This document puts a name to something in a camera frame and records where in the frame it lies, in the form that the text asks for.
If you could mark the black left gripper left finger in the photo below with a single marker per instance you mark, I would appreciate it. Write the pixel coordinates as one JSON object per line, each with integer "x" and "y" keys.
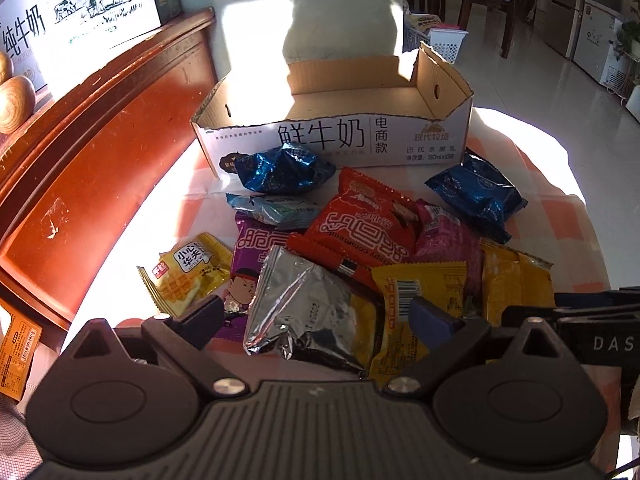
{"x": 180, "y": 342}

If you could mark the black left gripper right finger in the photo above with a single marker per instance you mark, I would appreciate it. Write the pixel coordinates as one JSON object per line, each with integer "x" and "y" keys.
{"x": 451, "y": 341}

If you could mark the blue sea salt snack bag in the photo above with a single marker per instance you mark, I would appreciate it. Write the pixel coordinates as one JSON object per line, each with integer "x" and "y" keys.
{"x": 480, "y": 194}

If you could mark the light blue snack packet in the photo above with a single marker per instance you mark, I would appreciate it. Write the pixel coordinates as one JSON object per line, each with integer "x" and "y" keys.
{"x": 281, "y": 212}

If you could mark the yellow waffle snack packet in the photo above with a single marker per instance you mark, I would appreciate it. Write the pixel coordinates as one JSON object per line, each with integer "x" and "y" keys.
{"x": 187, "y": 274}

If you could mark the yellow snack packet right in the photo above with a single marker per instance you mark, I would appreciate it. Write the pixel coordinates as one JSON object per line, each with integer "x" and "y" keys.
{"x": 513, "y": 278}

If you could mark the pink snack packet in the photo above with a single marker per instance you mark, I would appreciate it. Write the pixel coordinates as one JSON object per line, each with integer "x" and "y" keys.
{"x": 445, "y": 238}

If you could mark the silver foil snack packet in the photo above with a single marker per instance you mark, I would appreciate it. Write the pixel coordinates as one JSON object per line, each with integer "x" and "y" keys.
{"x": 306, "y": 313}

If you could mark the purple cartoon snack packet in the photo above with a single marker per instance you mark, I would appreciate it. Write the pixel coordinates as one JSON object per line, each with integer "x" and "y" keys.
{"x": 252, "y": 246}

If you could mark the red snack packet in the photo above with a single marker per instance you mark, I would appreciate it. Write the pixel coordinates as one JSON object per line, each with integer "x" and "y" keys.
{"x": 367, "y": 224}

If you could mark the crumpled blue snack bag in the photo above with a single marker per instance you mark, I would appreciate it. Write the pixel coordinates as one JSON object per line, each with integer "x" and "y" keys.
{"x": 290, "y": 169}

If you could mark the open cardboard milk box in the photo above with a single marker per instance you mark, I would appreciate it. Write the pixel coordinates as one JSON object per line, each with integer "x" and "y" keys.
{"x": 406, "y": 110}

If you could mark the white chest freezer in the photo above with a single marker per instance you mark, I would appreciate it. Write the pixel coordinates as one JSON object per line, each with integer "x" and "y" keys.
{"x": 598, "y": 51}

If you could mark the wooden round ornament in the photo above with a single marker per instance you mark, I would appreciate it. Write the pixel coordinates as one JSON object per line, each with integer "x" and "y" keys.
{"x": 17, "y": 103}
{"x": 6, "y": 67}

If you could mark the white plastic basket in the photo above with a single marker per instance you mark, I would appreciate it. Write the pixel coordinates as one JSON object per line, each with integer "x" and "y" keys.
{"x": 429, "y": 29}

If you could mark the grey sofa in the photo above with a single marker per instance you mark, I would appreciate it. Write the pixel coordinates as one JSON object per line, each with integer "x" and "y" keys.
{"x": 270, "y": 33}

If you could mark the white cow milk carton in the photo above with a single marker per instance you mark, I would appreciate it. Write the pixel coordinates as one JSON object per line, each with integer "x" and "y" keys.
{"x": 57, "y": 44}

